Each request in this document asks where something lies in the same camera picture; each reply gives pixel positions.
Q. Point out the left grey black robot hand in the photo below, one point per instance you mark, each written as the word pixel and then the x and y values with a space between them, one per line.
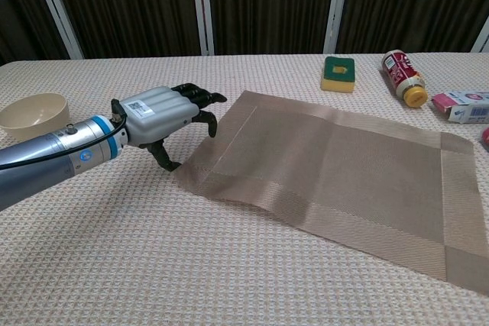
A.
pixel 156 112

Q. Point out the brown woven placemat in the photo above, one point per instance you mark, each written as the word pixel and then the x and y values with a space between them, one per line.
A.
pixel 344 173

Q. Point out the beige woven tablecloth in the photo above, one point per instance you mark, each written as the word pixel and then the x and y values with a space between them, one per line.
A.
pixel 114 257

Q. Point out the red bottle yellow cap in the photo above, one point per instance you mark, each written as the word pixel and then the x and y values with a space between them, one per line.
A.
pixel 401 70

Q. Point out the small red object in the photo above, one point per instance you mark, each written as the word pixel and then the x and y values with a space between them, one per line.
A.
pixel 486 138

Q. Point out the white metal screen post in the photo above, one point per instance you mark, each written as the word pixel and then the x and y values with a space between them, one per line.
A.
pixel 482 37
pixel 201 9
pixel 57 9
pixel 336 9

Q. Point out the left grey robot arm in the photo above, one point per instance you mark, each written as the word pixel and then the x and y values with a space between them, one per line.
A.
pixel 46 154

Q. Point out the beige bowl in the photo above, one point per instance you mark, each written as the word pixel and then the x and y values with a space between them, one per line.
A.
pixel 34 112

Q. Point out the white pink toothpaste box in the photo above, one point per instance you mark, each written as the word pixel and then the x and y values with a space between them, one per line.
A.
pixel 464 108

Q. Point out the green yellow sponge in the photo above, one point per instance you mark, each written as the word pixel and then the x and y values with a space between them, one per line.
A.
pixel 338 70

